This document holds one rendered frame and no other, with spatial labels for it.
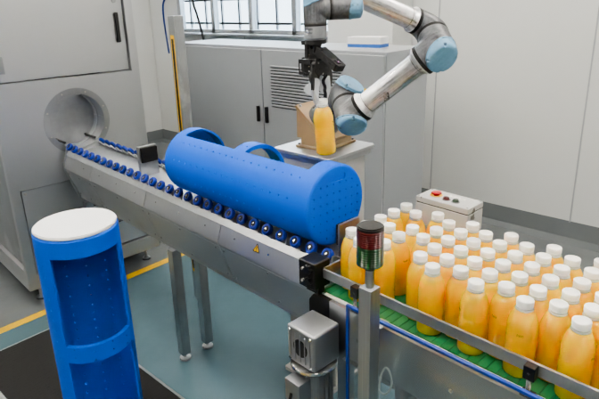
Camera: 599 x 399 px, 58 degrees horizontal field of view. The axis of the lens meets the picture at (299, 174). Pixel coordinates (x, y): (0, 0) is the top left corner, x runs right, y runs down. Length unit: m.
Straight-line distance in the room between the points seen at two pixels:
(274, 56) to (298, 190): 2.27
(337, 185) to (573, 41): 2.73
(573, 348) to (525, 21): 3.26
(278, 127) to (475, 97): 1.59
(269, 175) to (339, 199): 0.26
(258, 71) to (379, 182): 1.26
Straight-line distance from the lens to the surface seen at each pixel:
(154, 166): 2.85
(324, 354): 1.62
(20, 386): 2.86
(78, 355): 2.13
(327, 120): 1.83
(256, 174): 1.91
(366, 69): 3.43
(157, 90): 7.47
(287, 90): 3.88
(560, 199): 4.44
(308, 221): 1.74
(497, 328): 1.43
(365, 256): 1.25
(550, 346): 1.39
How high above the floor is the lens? 1.75
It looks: 18 degrees down
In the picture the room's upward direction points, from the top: 2 degrees counter-clockwise
